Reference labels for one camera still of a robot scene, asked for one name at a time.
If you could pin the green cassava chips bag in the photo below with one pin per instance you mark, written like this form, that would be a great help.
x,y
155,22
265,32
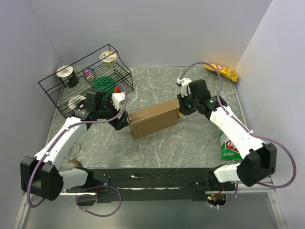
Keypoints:
x,y
228,149

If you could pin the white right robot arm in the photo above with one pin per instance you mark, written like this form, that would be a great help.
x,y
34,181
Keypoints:
x,y
258,157

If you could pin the orange white yogurt cup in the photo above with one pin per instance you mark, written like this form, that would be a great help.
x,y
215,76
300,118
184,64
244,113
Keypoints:
x,y
108,58

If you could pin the black yogurt cup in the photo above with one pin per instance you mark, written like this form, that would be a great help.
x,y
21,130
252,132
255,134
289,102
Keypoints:
x,y
67,75

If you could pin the black wire rack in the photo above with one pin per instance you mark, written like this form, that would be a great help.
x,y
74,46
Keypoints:
x,y
102,69

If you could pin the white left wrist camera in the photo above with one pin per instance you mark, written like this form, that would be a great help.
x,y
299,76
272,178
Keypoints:
x,y
118,99

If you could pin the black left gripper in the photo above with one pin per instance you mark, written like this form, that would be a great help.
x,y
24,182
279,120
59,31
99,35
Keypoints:
x,y
119,123

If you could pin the white tape roll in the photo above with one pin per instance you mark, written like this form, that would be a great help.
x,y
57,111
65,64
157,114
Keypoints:
x,y
74,101

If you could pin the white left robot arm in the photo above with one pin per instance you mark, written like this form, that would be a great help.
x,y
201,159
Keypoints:
x,y
40,175

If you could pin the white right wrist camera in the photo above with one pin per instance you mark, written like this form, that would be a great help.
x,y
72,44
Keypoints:
x,y
183,83

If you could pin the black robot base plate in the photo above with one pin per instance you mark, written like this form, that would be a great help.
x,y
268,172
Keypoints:
x,y
106,195

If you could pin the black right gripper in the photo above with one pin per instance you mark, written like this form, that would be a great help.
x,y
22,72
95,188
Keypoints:
x,y
182,109

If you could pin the green round plastic lid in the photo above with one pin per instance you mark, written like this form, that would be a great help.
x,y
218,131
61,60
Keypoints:
x,y
105,83

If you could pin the small purple pink box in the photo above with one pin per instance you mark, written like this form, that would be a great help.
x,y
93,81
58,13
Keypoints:
x,y
89,74

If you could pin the aluminium frame rail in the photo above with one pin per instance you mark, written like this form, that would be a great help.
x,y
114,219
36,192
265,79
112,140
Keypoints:
x,y
262,186

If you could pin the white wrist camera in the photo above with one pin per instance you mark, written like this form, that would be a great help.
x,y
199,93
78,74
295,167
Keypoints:
x,y
183,83
118,99

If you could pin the yellow chips bag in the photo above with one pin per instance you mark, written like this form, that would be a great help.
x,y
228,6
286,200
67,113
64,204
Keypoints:
x,y
226,72

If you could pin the brown cardboard express box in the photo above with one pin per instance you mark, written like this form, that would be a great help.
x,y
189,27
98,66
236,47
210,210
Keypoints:
x,y
153,119

